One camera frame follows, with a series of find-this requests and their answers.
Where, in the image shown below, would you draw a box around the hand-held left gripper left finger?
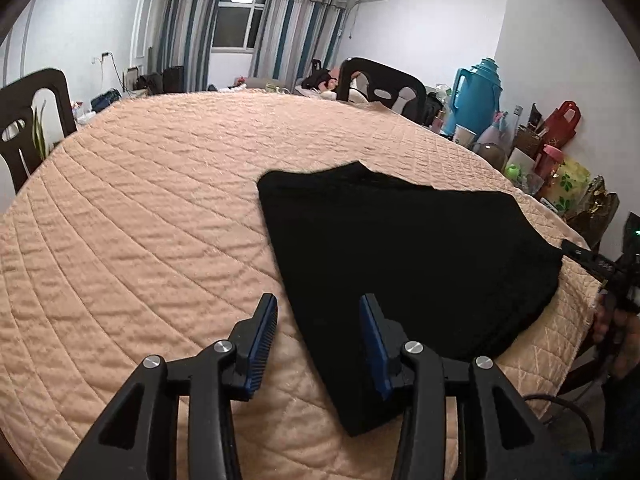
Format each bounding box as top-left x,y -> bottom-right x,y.
59,292 -> 279,480

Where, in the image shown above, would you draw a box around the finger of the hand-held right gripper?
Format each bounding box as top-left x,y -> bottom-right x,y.
560,239 -> 615,281

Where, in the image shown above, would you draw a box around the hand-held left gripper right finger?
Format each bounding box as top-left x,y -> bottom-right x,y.
359,294 -> 571,480

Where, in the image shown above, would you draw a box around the black pants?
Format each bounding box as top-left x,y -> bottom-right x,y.
256,161 -> 565,437

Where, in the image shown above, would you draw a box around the person's right hand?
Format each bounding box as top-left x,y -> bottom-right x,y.
592,305 -> 633,378

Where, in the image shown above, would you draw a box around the gold foil bag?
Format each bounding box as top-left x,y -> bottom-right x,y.
565,176 -> 621,248

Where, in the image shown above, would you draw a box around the green floral bag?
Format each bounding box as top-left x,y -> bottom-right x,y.
542,157 -> 591,216

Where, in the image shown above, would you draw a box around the pink bottle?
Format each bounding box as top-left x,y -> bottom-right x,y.
537,145 -> 563,181

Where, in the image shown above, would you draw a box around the green cup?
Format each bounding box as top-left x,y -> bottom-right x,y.
505,152 -> 536,186

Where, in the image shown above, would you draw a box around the wicker basket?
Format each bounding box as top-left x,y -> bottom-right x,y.
512,125 -> 543,158

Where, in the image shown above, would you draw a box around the red gift bag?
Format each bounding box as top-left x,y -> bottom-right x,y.
542,101 -> 582,148

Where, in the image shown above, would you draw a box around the glass jar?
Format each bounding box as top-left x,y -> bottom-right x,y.
472,141 -> 506,171

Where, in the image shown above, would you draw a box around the peach quilted blanket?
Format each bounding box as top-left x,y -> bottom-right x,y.
0,87 -> 603,480

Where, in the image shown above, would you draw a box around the teal thermos jug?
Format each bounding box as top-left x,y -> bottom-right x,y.
442,57 -> 503,146

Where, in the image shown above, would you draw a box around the dark wooden chair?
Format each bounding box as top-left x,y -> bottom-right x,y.
0,67 -> 78,196
336,57 -> 427,123

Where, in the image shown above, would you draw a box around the black speaker box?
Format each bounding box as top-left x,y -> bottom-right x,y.
162,65 -> 187,93

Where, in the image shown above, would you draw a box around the black bag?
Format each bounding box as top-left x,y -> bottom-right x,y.
137,72 -> 163,96

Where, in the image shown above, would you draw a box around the blue bag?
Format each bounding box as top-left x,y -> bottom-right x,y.
90,89 -> 123,111

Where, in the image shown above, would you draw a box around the green potted plant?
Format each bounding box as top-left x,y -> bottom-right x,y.
30,100 -> 56,158

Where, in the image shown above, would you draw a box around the striped curtain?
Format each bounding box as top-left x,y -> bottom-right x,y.
250,0 -> 353,81
152,0 -> 228,93

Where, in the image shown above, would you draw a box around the window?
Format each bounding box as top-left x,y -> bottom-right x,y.
210,0 -> 266,51

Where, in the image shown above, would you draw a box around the black cable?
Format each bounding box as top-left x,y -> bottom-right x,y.
522,392 -> 601,453

